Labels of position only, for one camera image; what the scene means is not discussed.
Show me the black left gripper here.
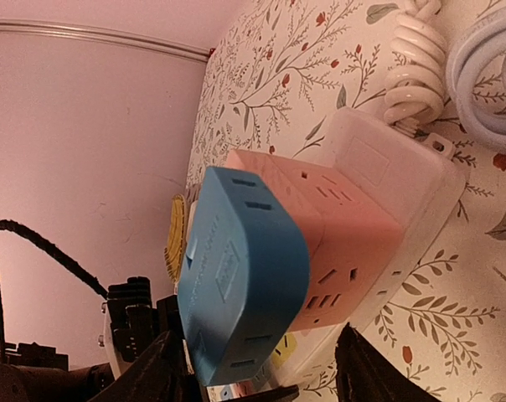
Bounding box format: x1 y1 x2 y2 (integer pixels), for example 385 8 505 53
0 343 115 401

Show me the yellow woven basket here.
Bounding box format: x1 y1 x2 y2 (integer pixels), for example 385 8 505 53
163 194 188 283

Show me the light blue cable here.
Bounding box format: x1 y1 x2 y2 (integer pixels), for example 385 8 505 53
447 0 506 154

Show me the aluminium frame post left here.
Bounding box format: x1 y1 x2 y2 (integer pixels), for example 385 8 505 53
0 19 210 63

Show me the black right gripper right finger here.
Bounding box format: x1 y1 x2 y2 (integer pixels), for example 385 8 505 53
334 324 437 402

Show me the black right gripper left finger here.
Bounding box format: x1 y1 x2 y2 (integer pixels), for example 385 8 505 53
93 331 203 402

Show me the pink cube socket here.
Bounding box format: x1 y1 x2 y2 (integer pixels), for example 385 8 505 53
225 150 405 332

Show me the white coiled strip cable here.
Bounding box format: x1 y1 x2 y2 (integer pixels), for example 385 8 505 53
382 0 449 131

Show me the light blue small adapter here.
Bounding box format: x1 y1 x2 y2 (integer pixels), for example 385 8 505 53
178 167 310 386

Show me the white colourful power strip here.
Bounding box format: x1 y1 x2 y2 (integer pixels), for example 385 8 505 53
225 107 465 395

